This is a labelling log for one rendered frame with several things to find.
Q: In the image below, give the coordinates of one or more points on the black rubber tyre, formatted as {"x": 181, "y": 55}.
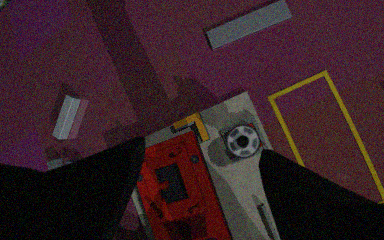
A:
{"x": 253, "y": 141}

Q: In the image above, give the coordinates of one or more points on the yellow rectangular outline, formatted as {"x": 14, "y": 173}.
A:
{"x": 346, "y": 115}

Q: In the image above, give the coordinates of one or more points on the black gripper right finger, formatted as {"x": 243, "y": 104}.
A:
{"x": 306, "y": 206}

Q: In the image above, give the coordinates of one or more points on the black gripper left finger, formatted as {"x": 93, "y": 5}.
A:
{"x": 83, "y": 200}

